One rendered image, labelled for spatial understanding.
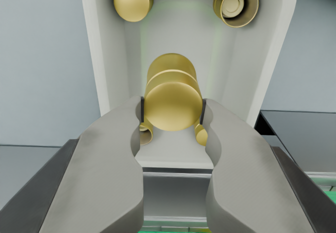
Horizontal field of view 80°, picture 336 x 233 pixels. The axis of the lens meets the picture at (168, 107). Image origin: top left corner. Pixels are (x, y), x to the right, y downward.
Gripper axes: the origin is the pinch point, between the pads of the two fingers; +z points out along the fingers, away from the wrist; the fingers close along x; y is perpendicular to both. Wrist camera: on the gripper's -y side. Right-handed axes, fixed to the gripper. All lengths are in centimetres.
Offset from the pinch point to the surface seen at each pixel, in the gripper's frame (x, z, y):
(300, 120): 20.2, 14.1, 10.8
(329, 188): 18.6, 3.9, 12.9
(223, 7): 5.3, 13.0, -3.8
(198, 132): 4.4, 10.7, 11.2
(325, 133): 22.0, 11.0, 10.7
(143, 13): -2.7, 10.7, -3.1
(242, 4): 7.3, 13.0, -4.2
